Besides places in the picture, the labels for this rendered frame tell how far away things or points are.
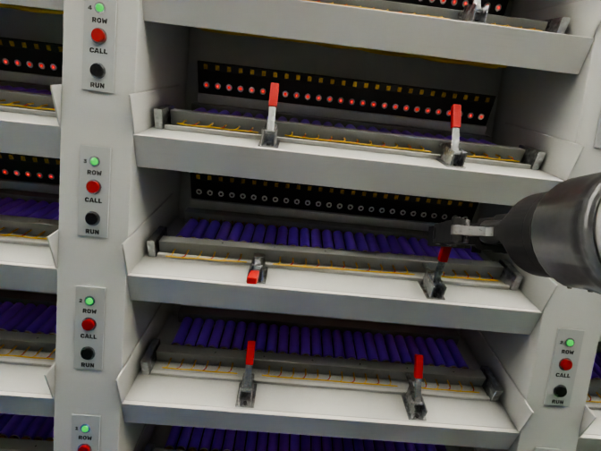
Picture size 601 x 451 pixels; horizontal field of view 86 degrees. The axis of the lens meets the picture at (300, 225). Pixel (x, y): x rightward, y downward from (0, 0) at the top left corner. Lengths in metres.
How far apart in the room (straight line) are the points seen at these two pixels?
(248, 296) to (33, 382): 0.35
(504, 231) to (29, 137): 0.58
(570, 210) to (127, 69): 0.49
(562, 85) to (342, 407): 0.59
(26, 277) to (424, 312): 0.57
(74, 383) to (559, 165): 0.77
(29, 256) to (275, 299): 0.36
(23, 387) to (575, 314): 0.82
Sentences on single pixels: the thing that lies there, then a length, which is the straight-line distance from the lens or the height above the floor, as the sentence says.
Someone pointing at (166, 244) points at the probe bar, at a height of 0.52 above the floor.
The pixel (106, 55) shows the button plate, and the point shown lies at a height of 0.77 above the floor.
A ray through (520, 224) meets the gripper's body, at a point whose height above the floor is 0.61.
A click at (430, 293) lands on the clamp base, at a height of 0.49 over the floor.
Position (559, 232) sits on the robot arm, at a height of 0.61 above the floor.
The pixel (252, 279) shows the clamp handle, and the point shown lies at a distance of 0.41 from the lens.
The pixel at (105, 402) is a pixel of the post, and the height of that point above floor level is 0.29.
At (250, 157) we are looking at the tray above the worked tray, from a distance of 0.46.
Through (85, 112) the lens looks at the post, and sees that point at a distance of 0.53.
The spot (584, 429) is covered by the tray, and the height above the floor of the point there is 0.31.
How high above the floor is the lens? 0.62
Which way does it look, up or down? 6 degrees down
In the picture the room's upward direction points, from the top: 6 degrees clockwise
